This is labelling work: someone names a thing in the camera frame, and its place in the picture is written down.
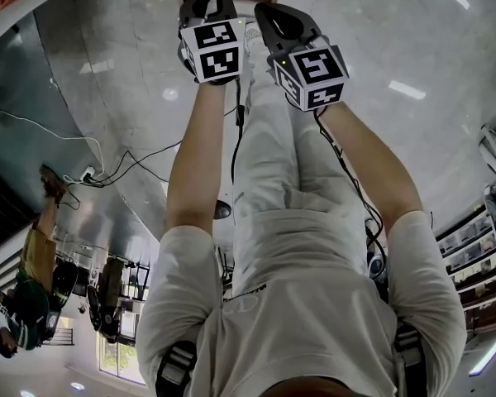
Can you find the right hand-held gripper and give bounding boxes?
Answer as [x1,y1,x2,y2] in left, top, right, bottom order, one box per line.
[254,1,351,112]

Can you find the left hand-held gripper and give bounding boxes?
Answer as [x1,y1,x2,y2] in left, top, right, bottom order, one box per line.
[177,0,249,85]

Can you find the person's right forearm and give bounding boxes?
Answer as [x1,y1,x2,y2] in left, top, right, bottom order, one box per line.
[320,101,425,232]

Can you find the person's left forearm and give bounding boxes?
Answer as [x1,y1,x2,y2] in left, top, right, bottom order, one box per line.
[165,81,227,240]

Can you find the person's left white shoe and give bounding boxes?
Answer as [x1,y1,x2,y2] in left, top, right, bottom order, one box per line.
[242,21,268,54]

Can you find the person's white trousers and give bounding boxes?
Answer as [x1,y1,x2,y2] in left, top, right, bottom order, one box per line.
[231,51,370,302]

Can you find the metal shelf rack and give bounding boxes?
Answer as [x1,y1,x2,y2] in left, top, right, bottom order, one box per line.
[436,208,496,306]

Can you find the person's white t-shirt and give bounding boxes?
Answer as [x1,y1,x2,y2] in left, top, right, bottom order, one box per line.
[136,208,469,397]

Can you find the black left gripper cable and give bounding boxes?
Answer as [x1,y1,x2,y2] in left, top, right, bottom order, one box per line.
[228,76,247,223]

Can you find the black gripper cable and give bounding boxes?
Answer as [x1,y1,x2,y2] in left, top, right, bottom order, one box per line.
[312,109,388,265]
[228,76,247,223]

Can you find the black floor cable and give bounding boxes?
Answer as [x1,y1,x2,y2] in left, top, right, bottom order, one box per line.
[64,141,188,190]

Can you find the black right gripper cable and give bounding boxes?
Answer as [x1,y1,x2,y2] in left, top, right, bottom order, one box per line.
[312,109,388,265]

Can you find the white floor cable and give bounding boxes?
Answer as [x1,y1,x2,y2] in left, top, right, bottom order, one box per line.
[0,111,105,182]

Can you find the black right harness strap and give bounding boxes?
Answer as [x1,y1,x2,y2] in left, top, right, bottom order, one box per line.
[392,323,423,389]

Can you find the black harness strap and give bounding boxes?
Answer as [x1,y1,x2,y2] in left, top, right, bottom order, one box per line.
[392,323,423,389]
[154,340,198,397]

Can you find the black left harness strap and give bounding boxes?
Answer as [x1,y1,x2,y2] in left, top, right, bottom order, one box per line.
[154,340,198,397]

